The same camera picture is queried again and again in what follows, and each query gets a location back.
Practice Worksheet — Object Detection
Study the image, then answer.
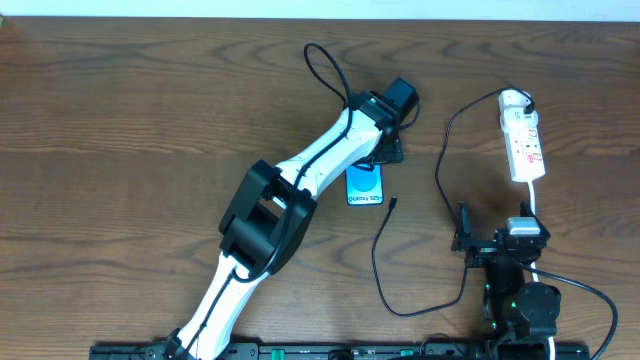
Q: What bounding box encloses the blue screen smartphone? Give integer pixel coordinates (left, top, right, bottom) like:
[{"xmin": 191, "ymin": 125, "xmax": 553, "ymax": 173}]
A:
[{"xmin": 345, "ymin": 165, "xmax": 384, "ymax": 206}]

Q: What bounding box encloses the black USB charging cable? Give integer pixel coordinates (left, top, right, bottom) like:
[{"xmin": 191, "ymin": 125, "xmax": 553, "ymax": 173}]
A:
[{"xmin": 370, "ymin": 86, "xmax": 536, "ymax": 319}]

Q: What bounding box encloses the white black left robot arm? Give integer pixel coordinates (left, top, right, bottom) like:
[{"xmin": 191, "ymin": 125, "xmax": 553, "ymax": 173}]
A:
[{"xmin": 164, "ymin": 78, "xmax": 419, "ymax": 359}]

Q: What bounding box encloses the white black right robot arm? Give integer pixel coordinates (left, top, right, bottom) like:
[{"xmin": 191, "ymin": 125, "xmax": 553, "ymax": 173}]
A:
[{"xmin": 451, "ymin": 202, "xmax": 561, "ymax": 359}]

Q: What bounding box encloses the white USB charger plug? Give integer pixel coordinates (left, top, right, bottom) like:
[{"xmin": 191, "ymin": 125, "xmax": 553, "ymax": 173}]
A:
[{"xmin": 500, "ymin": 107, "xmax": 539, "ymax": 133}]

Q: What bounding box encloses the white power strip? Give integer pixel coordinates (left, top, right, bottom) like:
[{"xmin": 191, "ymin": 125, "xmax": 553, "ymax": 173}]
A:
[{"xmin": 498, "ymin": 89, "xmax": 546, "ymax": 183}]

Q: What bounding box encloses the white power strip cord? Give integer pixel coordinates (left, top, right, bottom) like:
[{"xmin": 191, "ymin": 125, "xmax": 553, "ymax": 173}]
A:
[{"xmin": 527, "ymin": 180, "xmax": 557, "ymax": 360}]

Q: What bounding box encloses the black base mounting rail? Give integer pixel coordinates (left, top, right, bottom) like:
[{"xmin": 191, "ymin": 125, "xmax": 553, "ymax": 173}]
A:
[{"xmin": 89, "ymin": 341, "xmax": 591, "ymax": 360}]

